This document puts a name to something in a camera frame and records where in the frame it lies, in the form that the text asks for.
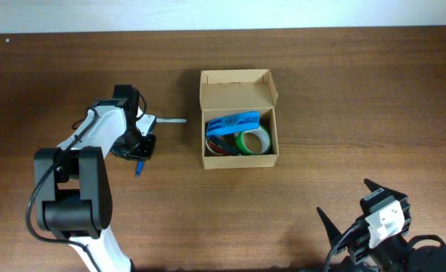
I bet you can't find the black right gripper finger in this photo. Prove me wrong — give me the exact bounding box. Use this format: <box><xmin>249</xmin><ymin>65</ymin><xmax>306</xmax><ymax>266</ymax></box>
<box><xmin>316</xmin><ymin>207</ymin><xmax>345</xmax><ymax>255</ymax></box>
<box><xmin>364</xmin><ymin>178</ymin><xmax>387</xmax><ymax>193</ymax></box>

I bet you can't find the blue pen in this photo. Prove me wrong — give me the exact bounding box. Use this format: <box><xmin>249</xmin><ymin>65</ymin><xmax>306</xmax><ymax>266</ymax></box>
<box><xmin>135</xmin><ymin>161</ymin><xmax>144</xmax><ymax>178</ymax></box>

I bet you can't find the black silver marker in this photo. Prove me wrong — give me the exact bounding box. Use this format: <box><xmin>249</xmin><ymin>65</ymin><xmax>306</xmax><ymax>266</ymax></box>
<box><xmin>156</xmin><ymin>117</ymin><xmax>187</xmax><ymax>124</ymax></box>

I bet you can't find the white tape roll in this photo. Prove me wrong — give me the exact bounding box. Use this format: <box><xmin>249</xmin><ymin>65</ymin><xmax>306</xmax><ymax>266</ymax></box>
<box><xmin>205</xmin><ymin>138</ymin><xmax>230</xmax><ymax>156</ymax></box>

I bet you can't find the orange black stapler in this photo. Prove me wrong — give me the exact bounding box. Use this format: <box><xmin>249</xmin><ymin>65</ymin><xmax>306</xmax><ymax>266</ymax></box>
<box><xmin>207</xmin><ymin>135</ymin><xmax>242</xmax><ymax>156</ymax></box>

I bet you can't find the cardboard box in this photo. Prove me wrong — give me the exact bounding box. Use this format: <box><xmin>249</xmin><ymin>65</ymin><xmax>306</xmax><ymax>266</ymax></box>
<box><xmin>200</xmin><ymin>69</ymin><xmax>279</xmax><ymax>170</ymax></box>

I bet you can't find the blue plastic case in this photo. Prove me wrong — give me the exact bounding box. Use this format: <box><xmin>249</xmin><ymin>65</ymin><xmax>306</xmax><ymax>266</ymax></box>
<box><xmin>206</xmin><ymin>111</ymin><xmax>260</xmax><ymax>137</ymax></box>

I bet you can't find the green tape roll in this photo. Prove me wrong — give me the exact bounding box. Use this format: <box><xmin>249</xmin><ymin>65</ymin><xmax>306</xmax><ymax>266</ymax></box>
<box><xmin>235</xmin><ymin>125</ymin><xmax>272</xmax><ymax>155</ymax></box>

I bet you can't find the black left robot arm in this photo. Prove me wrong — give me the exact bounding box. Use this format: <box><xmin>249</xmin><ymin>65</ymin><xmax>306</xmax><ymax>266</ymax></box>
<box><xmin>25</xmin><ymin>85</ymin><xmax>156</xmax><ymax>271</ymax></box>

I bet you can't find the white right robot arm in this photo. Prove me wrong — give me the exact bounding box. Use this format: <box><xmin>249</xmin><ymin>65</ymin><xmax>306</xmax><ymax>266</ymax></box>
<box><xmin>317</xmin><ymin>178</ymin><xmax>446</xmax><ymax>272</ymax></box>

